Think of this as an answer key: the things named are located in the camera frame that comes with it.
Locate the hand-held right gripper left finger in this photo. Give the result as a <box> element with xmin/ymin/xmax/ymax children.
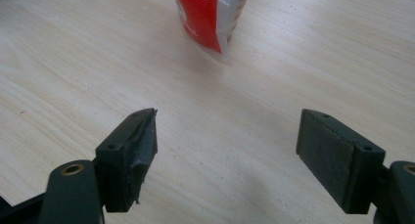
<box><xmin>94</xmin><ymin>107</ymin><xmax>159</xmax><ymax>214</ymax></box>

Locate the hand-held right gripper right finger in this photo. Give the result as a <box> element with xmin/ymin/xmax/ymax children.
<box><xmin>295</xmin><ymin>108</ymin><xmax>387</xmax><ymax>215</ymax></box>

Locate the red and clear salt bag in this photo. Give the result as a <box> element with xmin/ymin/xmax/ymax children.
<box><xmin>172</xmin><ymin>0</ymin><xmax>253</xmax><ymax>55</ymax></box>

